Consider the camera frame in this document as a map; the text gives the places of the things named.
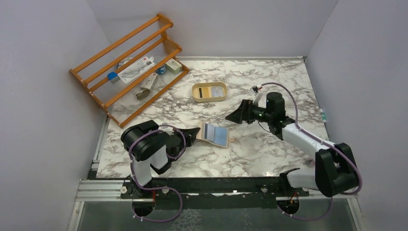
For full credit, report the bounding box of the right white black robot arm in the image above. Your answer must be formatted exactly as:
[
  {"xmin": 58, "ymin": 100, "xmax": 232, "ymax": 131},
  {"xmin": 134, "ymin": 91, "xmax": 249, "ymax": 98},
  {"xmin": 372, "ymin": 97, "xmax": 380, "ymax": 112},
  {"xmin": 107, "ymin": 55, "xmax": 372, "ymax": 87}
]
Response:
[{"xmin": 225, "ymin": 92, "xmax": 361, "ymax": 197}]

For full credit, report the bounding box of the blue white tape roll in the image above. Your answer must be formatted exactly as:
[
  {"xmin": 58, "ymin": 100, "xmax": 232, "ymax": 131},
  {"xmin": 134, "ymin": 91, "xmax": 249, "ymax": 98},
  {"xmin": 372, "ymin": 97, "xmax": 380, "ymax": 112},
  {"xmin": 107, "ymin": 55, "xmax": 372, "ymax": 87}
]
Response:
[{"xmin": 155, "ymin": 64, "xmax": 166, "ymax": 75}]

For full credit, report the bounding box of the grey white stapler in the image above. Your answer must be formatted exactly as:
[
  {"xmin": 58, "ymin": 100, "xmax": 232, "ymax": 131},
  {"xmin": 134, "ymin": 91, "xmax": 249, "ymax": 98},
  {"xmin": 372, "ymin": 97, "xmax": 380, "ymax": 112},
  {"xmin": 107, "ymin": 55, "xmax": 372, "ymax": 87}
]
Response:
[{"xmin": 136, "ymin": 73, "xmax": 158, "ymax": 101}]

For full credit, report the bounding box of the grey card with black stripe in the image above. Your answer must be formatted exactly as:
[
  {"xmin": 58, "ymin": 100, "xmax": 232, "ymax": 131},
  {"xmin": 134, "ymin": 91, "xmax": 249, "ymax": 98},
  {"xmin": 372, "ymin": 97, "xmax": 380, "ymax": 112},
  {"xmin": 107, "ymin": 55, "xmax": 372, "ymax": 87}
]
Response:
[{"xmin": 203, "ymin": 123, "xmax": 216, "ymax": 142}]

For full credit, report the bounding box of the orange wooden shelf rack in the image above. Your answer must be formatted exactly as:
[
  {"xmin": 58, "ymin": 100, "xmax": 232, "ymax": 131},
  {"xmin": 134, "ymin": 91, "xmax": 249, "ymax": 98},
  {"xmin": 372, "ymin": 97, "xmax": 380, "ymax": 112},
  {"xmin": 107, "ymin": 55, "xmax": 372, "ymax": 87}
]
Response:
[{"xmin": 70, "ymin": 13, "xmax": 189, "ymax": 128}]

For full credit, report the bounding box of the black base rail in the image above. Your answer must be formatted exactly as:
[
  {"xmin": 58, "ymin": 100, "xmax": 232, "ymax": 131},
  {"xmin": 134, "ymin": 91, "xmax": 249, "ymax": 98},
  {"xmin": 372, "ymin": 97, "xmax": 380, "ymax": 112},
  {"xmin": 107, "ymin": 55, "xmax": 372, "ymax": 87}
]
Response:
[{"xmin": 79, "ymin": 173, "xmax": 309, "ymax": 214}]

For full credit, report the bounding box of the white flat package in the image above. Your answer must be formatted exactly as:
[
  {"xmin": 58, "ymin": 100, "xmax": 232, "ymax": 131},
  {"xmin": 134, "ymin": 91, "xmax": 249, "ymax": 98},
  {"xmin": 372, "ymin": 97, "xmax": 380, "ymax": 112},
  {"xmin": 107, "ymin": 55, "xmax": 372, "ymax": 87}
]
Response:
[{"xmin": 118, "ymin": 56, "xmax": 155, "ymax": 84}]

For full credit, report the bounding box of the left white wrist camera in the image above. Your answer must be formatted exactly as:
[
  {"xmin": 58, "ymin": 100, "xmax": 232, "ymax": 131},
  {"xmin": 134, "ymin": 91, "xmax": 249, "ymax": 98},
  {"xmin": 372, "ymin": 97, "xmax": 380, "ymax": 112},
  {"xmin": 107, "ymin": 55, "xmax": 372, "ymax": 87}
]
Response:
[{"xmin": 159, "ymin": 123, "xmax": 174, "ymax": 132}]

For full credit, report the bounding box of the grey blue credit card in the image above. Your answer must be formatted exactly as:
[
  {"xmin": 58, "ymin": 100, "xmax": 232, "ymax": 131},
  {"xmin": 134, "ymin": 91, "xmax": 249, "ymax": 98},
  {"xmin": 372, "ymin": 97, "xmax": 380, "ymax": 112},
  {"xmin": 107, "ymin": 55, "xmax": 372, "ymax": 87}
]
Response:
[{"xmin": 211, "ymin": 86, "xmax": 224, "ymax": 98}]

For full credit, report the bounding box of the green white wall item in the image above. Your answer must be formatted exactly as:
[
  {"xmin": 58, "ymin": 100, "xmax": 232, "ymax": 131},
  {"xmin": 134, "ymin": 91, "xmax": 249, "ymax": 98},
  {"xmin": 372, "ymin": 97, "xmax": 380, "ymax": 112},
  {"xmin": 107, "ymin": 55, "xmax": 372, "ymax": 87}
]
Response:
[{"xmin": 319, "ymin": 109, "xmax": 327, "ymax": 123}]

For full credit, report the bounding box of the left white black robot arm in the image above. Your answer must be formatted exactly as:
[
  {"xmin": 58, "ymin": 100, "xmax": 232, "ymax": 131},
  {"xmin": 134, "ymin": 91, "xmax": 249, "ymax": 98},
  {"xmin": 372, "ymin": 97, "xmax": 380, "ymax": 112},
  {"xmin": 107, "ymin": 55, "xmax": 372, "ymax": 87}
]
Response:
[{"xmin": 121, "ymin": 120, "xmax": 201, "ymax": 194}]

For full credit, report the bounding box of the blue capped item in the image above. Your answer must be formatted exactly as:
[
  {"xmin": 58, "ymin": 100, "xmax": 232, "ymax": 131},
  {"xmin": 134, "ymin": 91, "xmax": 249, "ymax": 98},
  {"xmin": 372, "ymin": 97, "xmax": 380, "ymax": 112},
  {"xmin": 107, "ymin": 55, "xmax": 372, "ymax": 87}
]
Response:
[{"xmin": 107, "ymin": 72, "xmax": 120, "ymax": 84}]

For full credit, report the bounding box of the beige leather card holder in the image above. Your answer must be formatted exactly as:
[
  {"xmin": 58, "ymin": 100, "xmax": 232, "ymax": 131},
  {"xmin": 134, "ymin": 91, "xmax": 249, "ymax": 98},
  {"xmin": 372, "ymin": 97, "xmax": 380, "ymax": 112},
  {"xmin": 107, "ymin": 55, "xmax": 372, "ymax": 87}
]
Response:
[{"xmin": 197, "ymin": 122, "xmax": 237, "ymax": 148}]

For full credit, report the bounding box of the beige oval tray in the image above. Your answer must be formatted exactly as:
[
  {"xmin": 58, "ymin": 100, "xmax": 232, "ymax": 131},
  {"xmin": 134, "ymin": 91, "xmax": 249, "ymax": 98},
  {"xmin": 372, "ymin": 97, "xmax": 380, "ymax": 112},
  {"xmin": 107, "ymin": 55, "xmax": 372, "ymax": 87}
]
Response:
[{"xmin": 191, "ymin": 81, "xmax": 228, "ymax": 103}]

